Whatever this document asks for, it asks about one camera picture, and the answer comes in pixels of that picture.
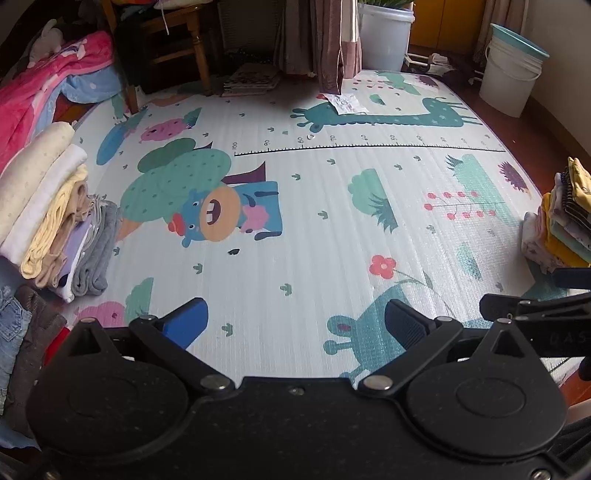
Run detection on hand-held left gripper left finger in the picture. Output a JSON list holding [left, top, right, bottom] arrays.
[[60, 298, 236, 397]]

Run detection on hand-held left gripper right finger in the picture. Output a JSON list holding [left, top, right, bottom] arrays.
[[359, 299, 537, 396]]

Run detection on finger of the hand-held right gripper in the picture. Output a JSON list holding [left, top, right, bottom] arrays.
[[551, 267, 591, 291], [479, 292, 591, 320]]

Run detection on stack of colourful folded clothes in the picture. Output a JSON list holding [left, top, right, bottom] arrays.
[[522, 157, 591, 273]]

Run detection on left stack of folded clothes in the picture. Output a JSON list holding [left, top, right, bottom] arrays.
[[0, 144, 88, 266]]

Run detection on grey folded garment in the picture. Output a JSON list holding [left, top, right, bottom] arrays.
[[71, 196, 121, 296]]

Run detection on red garment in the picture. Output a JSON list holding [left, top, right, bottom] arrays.
[[44, 325, 72, 365]]

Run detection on lavender folded garment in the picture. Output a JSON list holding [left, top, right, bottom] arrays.
[[48, 222, 93, 303]]

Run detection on beige folded garment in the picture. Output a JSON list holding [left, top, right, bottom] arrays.
[[34, 182, 100, 289]]

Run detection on cartoon animal play mat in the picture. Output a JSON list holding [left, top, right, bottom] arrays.
[[69, 69, 561, 388]]

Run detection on brown garment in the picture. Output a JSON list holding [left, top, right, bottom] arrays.
[[9, 288, 68, 435]]

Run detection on pale yellow folded garment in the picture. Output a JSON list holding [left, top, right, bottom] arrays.
[[21, 166, 89, 280]]

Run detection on blue jeans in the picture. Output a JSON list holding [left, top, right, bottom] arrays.
[[0, 286, 35, 407]]

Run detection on white bucket with teal rim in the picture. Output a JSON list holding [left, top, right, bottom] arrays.
[[478, 23, 550, 118]]

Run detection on printed paper sheet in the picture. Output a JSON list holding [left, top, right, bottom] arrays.
[[318, 92, 370, 115]]

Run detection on stack of magazines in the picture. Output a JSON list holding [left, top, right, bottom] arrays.
[[221, 62, 282, 97]]

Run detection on light blue dotted cloth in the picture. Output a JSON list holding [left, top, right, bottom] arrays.
[[60, 69, 123, 104]]

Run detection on white low rack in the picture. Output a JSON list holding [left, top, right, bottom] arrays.
[[404, 52, 455, 75]]

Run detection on beige curtain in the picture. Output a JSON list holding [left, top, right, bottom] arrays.
[[480, 0, 529, 47]]

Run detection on wooden chair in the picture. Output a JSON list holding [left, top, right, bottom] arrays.
[[99, 0, 218, 114]]

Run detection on black cloth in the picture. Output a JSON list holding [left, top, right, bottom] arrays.
[[113, 14, 158, 93]]

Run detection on pink blanket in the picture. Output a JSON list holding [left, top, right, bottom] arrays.
[[0, 32, 116, 174]]

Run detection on plain white bucket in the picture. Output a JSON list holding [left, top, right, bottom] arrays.
[[358, 0, 415, 72]]

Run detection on orange wooden cabinet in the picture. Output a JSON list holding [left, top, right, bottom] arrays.
[[411, 0, 485, 51]]

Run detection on pink brown curtain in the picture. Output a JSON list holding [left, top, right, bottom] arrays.
[[277, 0, 363, 93]]

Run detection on dark woven basket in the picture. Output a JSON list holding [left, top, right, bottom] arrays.
[[218, 0, 286, 58]]

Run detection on grey plush toy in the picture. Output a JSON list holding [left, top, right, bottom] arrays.
[[28, 18, 63, 68]]

